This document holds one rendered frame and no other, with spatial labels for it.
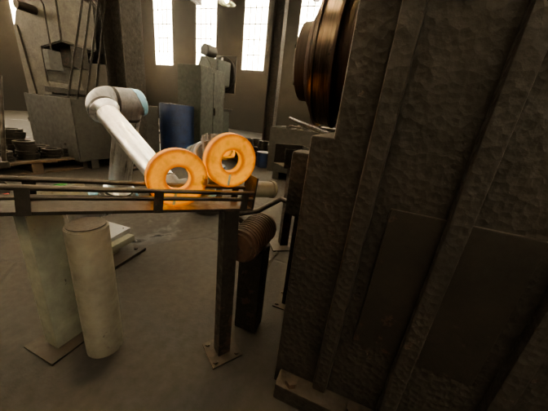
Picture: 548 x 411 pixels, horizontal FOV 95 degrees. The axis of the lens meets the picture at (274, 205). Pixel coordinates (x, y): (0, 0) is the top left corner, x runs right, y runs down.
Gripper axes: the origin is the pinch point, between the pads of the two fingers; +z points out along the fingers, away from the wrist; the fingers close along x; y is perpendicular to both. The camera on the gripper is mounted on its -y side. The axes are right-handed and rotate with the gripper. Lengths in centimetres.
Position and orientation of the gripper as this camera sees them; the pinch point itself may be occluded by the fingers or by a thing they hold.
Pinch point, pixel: (230, 153)
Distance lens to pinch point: 76.1
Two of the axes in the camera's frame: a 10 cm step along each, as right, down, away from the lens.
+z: 5.6, 0.7, -8.2
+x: 8.3, -0.9, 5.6
